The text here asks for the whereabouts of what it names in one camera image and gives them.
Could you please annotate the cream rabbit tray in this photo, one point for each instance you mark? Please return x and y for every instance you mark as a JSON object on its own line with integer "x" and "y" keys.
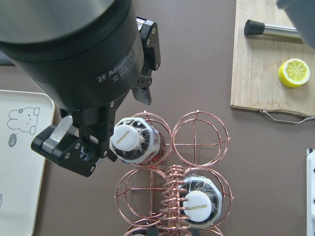
{"x": 23, "y": 115}

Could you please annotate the steel muddler black tip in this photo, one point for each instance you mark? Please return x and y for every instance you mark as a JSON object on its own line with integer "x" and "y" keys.
{"x": 252, "y": 27}

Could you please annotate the tea bottle white cap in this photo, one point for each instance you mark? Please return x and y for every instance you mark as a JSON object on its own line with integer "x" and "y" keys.
{"x": 135, "y": 141}

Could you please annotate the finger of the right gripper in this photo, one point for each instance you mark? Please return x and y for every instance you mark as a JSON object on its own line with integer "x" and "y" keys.
{"x": 79, "y": 140}

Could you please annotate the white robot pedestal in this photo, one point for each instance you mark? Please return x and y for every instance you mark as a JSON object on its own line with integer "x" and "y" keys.
{"x": 310, "y": 192}

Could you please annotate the bamboo cutting board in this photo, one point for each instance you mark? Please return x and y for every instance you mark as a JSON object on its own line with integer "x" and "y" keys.
{"x": 256, "y": 59}

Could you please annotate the copper wire bottle basket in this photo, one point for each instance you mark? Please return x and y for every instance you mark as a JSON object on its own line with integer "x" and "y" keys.
{"x": 152, "y": 194}

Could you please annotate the yellow half lemon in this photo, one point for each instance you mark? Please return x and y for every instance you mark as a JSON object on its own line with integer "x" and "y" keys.
{"x": 294, "y": 73}

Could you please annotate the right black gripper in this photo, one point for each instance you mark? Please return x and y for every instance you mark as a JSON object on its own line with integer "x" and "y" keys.
{"x": 84, "y": 54}

